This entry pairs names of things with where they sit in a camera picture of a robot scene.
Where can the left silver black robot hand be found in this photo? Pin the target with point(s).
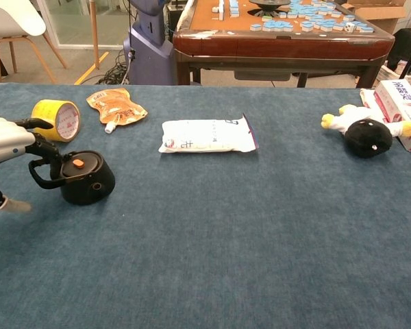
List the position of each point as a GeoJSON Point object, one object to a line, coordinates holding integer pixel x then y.
{"type": "Point", "coordinates": [7, 140]}

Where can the black round container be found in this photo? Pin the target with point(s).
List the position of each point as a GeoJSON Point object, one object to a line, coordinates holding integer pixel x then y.
{"type": "Point", "coordinates": [89, 185]}

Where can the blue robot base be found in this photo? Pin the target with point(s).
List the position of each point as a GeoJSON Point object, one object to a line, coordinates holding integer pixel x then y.
{"type": "Point", "coordinates": [147, 44]}

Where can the yellow tape roll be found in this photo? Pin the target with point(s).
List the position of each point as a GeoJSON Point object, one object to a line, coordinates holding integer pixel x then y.
{"type": "Point", "coordinates": [44, 111]}

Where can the orange spout pouch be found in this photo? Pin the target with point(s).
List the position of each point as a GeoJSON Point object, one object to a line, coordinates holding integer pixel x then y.
{"type": "Point", "coordinates": [116, 106]}

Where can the white chair with wooden legs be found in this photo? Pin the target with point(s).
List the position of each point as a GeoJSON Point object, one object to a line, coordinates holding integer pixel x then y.
{"type": "Point", "coordinates": [10, 17]}

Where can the wooden pole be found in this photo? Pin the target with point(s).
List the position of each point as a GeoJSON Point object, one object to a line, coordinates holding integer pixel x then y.
{"type": "Point", "coordinates": [95, 34]}

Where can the white plastic packet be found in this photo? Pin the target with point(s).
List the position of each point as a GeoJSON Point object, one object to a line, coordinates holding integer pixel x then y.
{"type": "Point", "coordinates": [205, 137]}

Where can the blue felt table cloth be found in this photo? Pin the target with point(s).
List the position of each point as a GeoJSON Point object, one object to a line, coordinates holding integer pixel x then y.
{"type": "Point", "coordinates": [205, 240]}

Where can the blue mahjong tile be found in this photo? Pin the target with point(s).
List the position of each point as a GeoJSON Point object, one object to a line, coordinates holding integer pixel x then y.
{"type": "Point", "coordinates": [255, 27]}
{"type": "Point", "coordinates": [365, 28]}
{"type": "Point", "coordinates": [307, 27]}

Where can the brown mahjong table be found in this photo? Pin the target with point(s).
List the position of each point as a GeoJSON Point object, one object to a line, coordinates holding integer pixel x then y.
{"type": "Point", "coordinates": [281, 46]}

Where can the black round dish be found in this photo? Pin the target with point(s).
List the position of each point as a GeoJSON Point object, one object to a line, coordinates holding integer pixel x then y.
{"type": "Point", "coordinates": [268, 5]}

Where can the black white plush toy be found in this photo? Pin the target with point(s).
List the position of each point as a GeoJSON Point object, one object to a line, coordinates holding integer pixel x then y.
{"type": "Point", "coordinates": [366, 137]}

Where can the white face-up mahjong tile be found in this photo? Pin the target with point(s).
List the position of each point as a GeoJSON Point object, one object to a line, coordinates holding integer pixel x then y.
{"type": "Point", "coordinates": [350, 27]}

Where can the flat white pink box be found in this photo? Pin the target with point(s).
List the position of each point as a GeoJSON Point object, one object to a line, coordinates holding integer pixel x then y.
{"type": "Point", "coordinates": [368, 97]}

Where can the cardboard box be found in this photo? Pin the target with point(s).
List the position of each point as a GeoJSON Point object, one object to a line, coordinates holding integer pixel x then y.
{"type": "Point", "coordinates": [380, 12]}

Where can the white pink toothpaste box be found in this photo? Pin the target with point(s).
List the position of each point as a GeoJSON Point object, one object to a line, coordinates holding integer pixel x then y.
{"type": "Point", "coordinates": [400, 103]}

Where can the black bag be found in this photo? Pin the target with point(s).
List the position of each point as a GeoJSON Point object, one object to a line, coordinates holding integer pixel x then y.
{"type": "Point", "coordinates": [405, 48]}

